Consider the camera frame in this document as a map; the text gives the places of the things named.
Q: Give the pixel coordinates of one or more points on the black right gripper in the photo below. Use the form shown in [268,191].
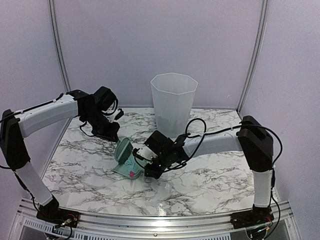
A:
[155,173]

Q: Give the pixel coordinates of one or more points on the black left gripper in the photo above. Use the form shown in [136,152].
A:
[111,134]

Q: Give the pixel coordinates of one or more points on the green plastic dustpan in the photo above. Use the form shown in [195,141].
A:
[123,170]

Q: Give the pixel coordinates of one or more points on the green hand brush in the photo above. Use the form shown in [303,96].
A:
[123,150]

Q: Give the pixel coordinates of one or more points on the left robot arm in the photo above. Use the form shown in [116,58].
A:
[28,136]

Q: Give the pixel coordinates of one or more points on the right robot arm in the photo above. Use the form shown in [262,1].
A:
[248,137]

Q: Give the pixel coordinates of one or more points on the translucent white waste bin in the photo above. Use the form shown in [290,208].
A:
[173,96]

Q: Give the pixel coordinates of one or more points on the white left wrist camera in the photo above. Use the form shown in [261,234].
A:
[116,115]

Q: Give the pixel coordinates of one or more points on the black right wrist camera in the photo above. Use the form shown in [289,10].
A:
[155,144]

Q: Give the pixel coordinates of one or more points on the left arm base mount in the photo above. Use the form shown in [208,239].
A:
[51,212]

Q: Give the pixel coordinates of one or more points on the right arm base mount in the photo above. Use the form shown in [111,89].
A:
[252,217]

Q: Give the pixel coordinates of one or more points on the aluminium front frame rail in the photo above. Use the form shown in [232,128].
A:
[102,226]

